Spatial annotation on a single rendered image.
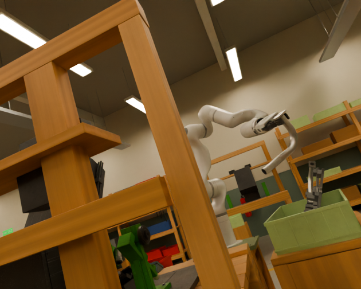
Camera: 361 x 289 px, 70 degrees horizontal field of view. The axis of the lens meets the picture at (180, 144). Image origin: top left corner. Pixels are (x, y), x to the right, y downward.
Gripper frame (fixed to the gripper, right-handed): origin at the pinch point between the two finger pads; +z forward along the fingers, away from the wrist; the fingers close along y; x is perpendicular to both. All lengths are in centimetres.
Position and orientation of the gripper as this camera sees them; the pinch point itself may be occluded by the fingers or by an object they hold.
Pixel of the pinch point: (281, 119)
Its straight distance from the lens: 121.9
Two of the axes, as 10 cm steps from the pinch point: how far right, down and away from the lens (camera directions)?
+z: 2.5, -1.1, -9.6
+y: 7.5, -6.1, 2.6
